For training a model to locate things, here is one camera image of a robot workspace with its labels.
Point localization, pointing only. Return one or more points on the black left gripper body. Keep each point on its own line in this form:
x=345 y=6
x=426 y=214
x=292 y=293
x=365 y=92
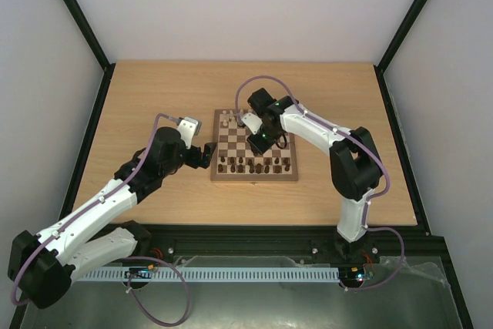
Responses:
x=196 y=162

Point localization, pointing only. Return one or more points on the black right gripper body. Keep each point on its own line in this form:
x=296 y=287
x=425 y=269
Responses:
x=258 y=143

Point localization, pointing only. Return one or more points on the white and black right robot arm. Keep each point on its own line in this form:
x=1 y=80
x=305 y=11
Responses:
x=355 y=164

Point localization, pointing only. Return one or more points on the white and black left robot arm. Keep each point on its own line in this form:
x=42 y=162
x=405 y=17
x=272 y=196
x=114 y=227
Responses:
x=45 y=265

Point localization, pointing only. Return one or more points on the wooden chessboard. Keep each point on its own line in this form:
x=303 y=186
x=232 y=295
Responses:
x=232 y=149

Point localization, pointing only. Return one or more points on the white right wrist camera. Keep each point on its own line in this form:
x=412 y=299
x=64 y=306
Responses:
x=251 y=121

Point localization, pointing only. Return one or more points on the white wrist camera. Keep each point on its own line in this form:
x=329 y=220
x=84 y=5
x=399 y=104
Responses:
x=188 y=128
x=251 y=121

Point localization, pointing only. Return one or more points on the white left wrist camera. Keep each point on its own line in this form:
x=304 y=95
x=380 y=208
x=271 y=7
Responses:
x=188 y=128

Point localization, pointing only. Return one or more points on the light blue slotted cable duct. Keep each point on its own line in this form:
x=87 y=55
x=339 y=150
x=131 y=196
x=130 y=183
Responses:
x=216 y=275

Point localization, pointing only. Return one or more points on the black aluminium frame rail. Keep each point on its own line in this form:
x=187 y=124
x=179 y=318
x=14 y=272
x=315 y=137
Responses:
x=314 y=245

